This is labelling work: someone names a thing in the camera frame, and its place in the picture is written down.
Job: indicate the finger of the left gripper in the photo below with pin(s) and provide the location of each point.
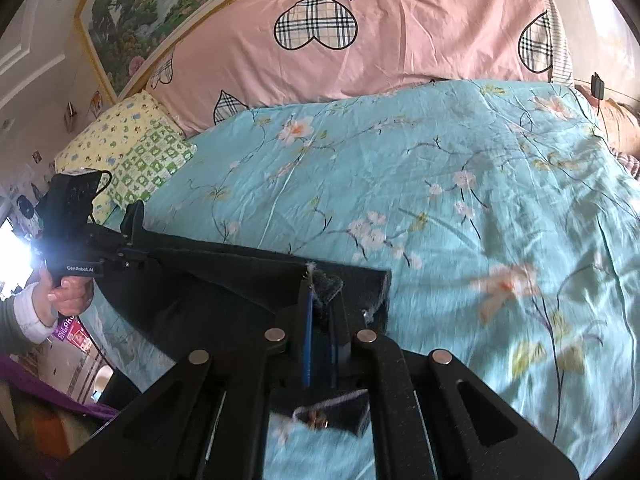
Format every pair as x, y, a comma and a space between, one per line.
135, 238
102, 243

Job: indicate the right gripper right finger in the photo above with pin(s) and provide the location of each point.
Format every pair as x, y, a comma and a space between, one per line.
429, 415

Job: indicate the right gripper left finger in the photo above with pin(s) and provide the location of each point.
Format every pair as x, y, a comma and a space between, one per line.
208, 417

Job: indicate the black fleece pants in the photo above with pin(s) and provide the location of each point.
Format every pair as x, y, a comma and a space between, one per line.
218, 299

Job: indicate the person's left hand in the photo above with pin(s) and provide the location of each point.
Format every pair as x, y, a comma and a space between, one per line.
69, 298

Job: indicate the yellow cartoon pillow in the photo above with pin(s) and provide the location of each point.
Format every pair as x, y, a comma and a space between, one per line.
105, 142

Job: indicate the green checkered pillow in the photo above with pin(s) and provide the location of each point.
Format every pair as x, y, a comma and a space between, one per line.
150, 164

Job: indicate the light blue floral bedsheet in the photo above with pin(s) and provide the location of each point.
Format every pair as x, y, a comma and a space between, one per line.
510, 230

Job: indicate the gold-framed landscape painting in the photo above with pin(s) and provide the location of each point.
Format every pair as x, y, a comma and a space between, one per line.
125, 38

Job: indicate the pink heart-patterned quilt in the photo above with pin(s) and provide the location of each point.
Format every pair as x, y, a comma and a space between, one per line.
262, 53

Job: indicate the pink striped cloth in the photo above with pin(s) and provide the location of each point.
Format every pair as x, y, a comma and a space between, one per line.
620, 126

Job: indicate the small black device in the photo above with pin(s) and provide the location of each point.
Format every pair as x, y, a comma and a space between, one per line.
597, 87

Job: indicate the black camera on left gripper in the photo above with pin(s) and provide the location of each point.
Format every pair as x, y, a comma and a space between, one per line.
66, 210

